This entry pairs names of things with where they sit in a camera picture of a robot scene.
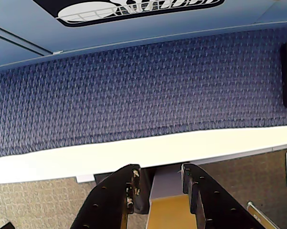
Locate yellow and grey block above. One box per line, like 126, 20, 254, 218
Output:
147, 170, 190, 229

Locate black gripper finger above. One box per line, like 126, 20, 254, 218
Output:
69, 164, 141, 229
182, 163, 276, 229

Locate blue toy kitchen playset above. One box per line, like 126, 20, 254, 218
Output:
0, 0, 287, 70

